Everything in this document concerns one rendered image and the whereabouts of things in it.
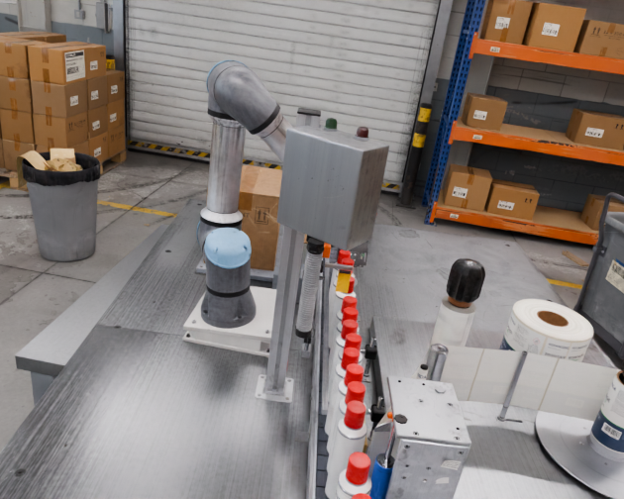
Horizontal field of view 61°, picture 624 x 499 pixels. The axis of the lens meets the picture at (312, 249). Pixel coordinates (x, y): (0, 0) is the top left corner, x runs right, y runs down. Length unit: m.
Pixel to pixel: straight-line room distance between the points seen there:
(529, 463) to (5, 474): 1.03
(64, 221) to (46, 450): 2.51
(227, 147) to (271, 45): 4.16
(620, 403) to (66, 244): 3.15
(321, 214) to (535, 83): 4.86
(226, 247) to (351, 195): 0.50
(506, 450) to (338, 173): 0.70
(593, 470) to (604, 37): 4.13
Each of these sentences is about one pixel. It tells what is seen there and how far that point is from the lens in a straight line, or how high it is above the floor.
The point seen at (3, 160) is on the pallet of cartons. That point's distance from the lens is 5.08.
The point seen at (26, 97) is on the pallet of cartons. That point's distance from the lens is 4.81.
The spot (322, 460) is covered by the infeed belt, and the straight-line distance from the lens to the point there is 1.12.
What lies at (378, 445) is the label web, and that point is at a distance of 0.95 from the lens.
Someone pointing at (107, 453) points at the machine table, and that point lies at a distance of 1.20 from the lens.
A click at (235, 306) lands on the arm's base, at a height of 0.95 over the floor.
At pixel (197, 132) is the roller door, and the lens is 5.86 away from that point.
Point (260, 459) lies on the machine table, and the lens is 1.18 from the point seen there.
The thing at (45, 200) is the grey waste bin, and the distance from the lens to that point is 3.58.
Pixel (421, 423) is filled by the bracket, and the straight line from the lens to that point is 0.85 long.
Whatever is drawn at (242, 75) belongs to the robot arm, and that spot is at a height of 1.52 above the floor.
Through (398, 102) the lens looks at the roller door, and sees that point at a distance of 5.46.
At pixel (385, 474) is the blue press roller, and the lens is 0.90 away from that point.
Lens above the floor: 1.68
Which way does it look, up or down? 24 degrees down
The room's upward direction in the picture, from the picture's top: 8 degrees clockwise
